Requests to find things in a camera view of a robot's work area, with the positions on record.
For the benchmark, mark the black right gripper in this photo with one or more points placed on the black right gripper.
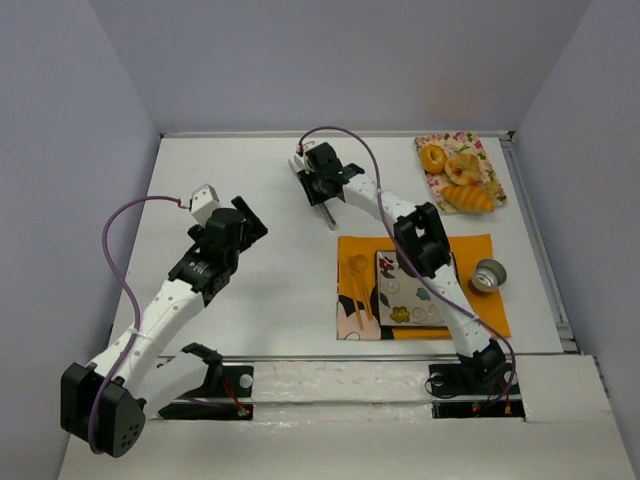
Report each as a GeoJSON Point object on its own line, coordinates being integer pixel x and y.
{"type": "Point", "coordinates": [317, 188]}

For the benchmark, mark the square floral plate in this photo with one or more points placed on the square floral plate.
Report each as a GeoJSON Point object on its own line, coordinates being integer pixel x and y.
{"type": "Point", "coordinates": [402, 300]}

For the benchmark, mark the metal tongs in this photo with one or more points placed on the metal tongs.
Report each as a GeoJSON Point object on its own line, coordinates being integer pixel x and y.
{"type": "Point", "coordinates": [296, 165]}

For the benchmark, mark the floral bread tray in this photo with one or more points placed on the floral bread tray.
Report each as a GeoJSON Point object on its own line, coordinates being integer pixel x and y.
{"type": "Point", "coordinates": [467, 142]}

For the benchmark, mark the round orange bun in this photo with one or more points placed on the round orange bun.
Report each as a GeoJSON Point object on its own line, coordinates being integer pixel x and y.
{"type": "Point", "coordinates": [433, 159]}

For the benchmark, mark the ring-shaped pastry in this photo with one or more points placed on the ring-shaped pastry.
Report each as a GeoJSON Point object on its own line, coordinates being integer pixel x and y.
{"type": "Point", "coordinates": [463, 169]}

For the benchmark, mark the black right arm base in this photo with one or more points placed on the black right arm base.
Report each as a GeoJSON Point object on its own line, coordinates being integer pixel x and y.
{"type": "Point", "coordinates": [454, 398]}

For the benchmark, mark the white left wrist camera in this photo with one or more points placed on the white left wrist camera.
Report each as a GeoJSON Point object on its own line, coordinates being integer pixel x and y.
{"type": "Point", "coordinates": [204, 201]}

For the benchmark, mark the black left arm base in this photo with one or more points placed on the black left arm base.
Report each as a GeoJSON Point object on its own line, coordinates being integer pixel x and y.
{"type": "Point", "coordinates": [223, 392]}

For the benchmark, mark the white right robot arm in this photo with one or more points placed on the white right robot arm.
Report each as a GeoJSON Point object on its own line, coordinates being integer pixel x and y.
{"type": "Point", "coordinates": [423, 250]}

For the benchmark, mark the striped croissant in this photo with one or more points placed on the striped croissant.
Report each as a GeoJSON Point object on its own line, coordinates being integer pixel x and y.
{"type": "Point", "coordinates": [468, 199]}

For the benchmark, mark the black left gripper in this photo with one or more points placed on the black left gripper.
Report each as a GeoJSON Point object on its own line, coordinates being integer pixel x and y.
{"type": "Point", "coordinates": [251, 223]}

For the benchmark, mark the orange placemat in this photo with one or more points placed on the orange placemat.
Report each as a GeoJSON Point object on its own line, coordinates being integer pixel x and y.
{"type": "Point", "coordinates": [357, 312]}

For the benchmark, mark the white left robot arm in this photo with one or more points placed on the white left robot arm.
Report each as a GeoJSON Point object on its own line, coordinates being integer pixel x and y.
{"type": "Point", "coordinates": [101, 402]}

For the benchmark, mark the small metal cup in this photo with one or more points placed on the small metal cup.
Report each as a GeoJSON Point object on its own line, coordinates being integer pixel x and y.
{"type": "Point", "coordinates": [488, 276]}

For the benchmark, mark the green-speckled bread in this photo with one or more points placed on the green-speckled bread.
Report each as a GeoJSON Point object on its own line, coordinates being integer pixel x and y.
{"type": "Point", "coordinates": [495, 192]}

